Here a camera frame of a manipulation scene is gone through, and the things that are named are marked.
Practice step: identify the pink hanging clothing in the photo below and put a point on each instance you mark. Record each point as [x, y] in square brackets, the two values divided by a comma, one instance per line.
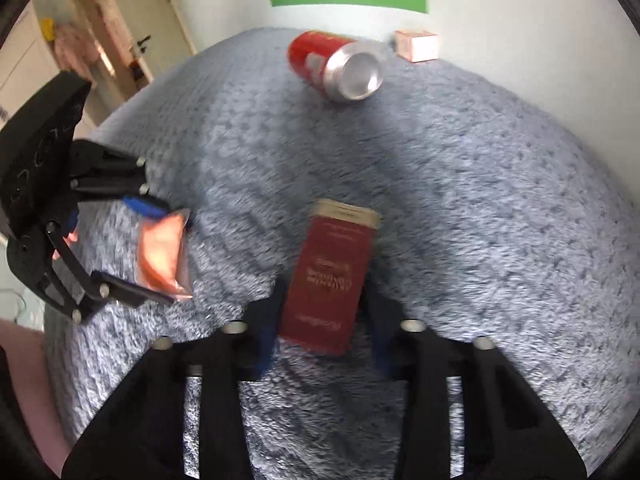
[75, 45]

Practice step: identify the person's pink-clad leg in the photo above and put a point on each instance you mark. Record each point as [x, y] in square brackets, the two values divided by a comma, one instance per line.
[27, 375]

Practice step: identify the cream door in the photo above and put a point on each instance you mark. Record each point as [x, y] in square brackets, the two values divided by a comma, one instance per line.
[150, 5]

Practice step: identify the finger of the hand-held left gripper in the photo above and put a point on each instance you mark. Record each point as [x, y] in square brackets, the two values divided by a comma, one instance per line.
[145, 205]
[125, 291]

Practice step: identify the blue fleece blanket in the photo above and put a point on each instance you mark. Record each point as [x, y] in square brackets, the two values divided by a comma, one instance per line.
[450, 210]

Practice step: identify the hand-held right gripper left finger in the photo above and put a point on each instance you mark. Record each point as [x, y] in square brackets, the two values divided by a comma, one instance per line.
[255, 355]

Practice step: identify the small red box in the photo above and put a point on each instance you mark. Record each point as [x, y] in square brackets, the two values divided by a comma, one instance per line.
[325, 280]

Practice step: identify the small beige cube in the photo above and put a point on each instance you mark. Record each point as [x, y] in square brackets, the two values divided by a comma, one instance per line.
[416, 45]

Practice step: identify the yellow hanging item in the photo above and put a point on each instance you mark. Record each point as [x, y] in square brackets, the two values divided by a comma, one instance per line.
[47, 30]

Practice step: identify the red soda can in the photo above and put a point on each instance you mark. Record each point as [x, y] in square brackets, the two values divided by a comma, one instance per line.
[325, 62]

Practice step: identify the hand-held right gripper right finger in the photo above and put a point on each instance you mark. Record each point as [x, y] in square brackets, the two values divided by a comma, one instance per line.
[381, 355]

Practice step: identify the orange foil wrapper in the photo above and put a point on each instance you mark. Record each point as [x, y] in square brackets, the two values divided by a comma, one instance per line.
[162, 250]

